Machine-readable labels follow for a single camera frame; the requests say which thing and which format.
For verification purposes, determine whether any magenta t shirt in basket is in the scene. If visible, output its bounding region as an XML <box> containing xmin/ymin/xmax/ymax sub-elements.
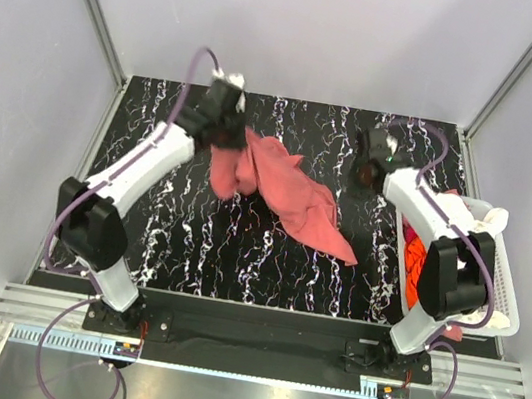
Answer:
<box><xmin>403</xmin><ymin>223</ymin><xmax>417</xmax><ymax>242</ymax></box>

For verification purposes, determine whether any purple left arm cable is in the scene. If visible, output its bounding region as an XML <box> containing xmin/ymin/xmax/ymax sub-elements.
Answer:
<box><xmin>19</xmin><ymin>26</ymin><xmax>223</xmax><ymax>399</ymax></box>

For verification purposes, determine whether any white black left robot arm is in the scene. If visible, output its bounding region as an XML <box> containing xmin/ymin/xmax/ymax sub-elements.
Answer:
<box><xmin>47</xmin><ymin>69</ymin><xmax>247</xmax><ymax>335</ymax></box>

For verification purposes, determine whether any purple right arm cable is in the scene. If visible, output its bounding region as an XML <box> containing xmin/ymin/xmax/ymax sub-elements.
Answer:
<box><xmin>345</xmin><ymin>116</ymin><xmax>520</xmax><ymax>399</ymax></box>

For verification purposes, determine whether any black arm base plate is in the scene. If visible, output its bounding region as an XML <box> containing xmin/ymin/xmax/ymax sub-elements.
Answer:
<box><xmin>83</xmin><ymin>289</ymin><xmax>433</xmax><ymax>391</ymax></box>

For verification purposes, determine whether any salmon pink t shirt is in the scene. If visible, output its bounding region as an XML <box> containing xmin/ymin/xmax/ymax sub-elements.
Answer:
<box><xmin>209</xmin><ymin>128</ymin><xmax>357</xmax><ymax>267</ymax></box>

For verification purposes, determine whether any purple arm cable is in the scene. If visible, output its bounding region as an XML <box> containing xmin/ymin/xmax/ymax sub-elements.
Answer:
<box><xmin>345</xmin><ymin>116</ymin><xmax>520</xmax><ymax>399</ymax></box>
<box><xmin>19</xmin><ymin>26</ymin><xmax>223</xmax><ymax>399</ymax></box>

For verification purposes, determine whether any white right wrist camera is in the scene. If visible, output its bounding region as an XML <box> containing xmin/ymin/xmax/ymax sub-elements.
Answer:
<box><xmin>386</xmin><ymin>134</ymin><xmax>398</xmax><ymax>153</ymax></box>

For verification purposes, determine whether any white plastic laundry basket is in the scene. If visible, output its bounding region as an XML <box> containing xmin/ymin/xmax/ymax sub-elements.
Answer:
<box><xmin>396</xmin><ymin>209</ymin><xmax>520</xmax><ymax>338</ymax></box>

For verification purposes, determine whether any black marble pattern mat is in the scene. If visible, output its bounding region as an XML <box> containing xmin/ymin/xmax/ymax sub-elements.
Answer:
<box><xmin>39</xmin><ymin>62</ymin><xmax>486</xmax><ymax>337</ymax></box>

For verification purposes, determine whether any white t shirt in basket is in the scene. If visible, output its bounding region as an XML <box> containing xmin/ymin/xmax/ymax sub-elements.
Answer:
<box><xmin>436</xmin><ymin>192</ymin><xmax>509</xmax><ymax>330</ymax></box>

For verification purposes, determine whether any aluminium frame post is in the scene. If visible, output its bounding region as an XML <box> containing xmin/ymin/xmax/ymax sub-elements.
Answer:
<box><xmin>32</xmin><ymin>0</ymin><xmax>142</xmax><ymax>90</ymax></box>
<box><xmin>464</xmin><ymin>41</ymin><xmax>532</xmax><ymax>140</ymax></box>

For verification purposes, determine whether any left aluminium frame post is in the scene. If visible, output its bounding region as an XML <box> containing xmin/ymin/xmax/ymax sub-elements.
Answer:
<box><xmin>32</xmin><ymin>0</ymin><xmax>142</xmax><ymax>90</ymax></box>

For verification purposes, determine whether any right aluminium frame post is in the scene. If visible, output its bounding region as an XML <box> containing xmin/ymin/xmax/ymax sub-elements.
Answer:
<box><xmin>464</xmin><ymin>41</ymin><xmax>532</xmax><ymax>140</ymax></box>

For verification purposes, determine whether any slotted grey cable duct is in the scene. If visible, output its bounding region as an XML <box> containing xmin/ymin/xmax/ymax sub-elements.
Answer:
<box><xmin>8</xmin><ymin>324</ymin><xmax>140</xmax><ymax>362</ymax></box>

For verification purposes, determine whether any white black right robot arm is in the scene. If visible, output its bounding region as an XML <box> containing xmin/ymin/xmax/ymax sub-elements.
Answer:
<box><xmin>352</xmin><ymin>128</ymin><xmax>496</xmax><ymax>378</ymax></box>

